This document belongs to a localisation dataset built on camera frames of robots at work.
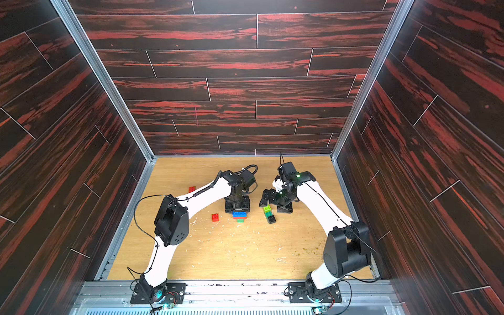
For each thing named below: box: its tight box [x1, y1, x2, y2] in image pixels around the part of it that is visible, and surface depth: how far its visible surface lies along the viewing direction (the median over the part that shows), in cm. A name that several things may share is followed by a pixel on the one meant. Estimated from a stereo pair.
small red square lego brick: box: [211, 213, 220, 222], surface depth 95 cm
